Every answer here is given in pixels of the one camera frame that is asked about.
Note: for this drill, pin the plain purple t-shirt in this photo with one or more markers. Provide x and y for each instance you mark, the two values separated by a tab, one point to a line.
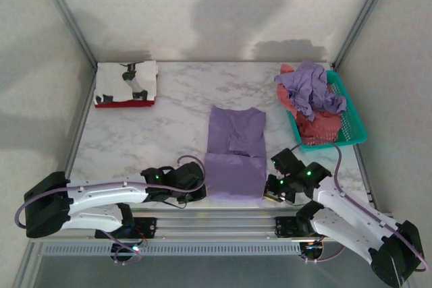
236	166

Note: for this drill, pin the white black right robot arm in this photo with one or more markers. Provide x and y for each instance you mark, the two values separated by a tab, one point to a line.
344	207

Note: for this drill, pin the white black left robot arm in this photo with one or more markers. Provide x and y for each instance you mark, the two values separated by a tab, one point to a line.
101	197

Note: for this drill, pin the crumpled pink-red t-shirt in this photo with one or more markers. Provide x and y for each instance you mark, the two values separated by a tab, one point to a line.
320	126

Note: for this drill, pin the black base electronics board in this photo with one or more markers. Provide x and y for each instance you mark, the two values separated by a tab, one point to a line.
118	249
312	251

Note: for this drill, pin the teal plastic basket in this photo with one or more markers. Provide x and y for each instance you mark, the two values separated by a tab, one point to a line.
351	122

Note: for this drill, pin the folded red t-shirt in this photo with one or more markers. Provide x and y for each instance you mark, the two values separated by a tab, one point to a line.
125	104

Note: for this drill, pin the folded white black-print t-shirt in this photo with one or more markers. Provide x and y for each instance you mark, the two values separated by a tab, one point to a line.
111	79

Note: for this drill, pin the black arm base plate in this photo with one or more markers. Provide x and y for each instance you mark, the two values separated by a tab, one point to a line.
148	225
285	225

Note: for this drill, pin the aluminium front frame rail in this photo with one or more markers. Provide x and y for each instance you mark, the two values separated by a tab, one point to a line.
216	224

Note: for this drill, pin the aluminium frame post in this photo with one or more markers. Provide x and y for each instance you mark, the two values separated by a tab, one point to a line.
63	8
368	8

